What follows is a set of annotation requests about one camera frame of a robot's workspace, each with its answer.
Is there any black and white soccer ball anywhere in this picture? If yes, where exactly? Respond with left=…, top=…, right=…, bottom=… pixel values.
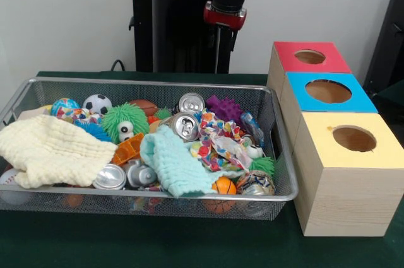
left=82, top=94, right=113, bottom=115

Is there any black flat panel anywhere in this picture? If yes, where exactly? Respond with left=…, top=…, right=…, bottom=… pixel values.
left=362, top=0, right=404, bottom=94

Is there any dark green table cloth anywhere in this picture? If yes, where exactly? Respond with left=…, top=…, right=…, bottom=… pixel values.
left=0, top=71, right=404, bottom=268

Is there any wooden box with three holes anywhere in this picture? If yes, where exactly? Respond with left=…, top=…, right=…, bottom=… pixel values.
left=266, top=40, right=404, bottom=237

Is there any orange plastic toy crate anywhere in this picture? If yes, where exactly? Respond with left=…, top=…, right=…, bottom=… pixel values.
left=112, top=132, right=145, bottom=166

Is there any light blue waffle cloth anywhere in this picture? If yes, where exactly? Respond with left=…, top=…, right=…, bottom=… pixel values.
left=140, top=124, right=222, bottom=199

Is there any purple spiky ball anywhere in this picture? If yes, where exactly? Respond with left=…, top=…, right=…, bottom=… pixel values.
left=205, top=95, right=244, bottom=122

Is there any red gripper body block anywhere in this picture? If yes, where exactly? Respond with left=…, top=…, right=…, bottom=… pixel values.
left=203, top=0, right=247, bottom=29

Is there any large green fuzzy eyed toy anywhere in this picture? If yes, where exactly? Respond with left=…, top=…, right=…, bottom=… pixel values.
left=101, top=102, right=150, bottom=144

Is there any silver wire mesh bin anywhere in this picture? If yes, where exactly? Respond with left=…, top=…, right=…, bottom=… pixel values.
left=0, top=76, right=299, bottom=222

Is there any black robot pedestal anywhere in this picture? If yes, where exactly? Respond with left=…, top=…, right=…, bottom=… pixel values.
left=122, top=0, right=254, bottom=74

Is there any green covered side table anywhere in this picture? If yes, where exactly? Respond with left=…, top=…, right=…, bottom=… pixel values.
left=377, top=79, right=404, bottom=117

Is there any colourful heart print cloth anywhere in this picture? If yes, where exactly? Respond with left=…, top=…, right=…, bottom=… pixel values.
left=190, top=108, right=253, bottom=173

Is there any cream waffle cloth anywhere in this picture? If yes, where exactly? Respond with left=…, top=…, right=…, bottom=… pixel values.
left=0, top=114, right=118, bottom=189

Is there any blue globe print ball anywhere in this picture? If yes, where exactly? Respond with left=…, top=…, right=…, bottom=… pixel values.
left=50, top=98, right=81, bottom=117

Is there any small orange basketball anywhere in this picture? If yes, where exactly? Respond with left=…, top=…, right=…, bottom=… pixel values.
left=211, top=176, right=237, bottom=195

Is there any silver drink can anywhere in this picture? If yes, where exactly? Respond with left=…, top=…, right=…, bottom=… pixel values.
left=169, top=112, right=200, bottom=142

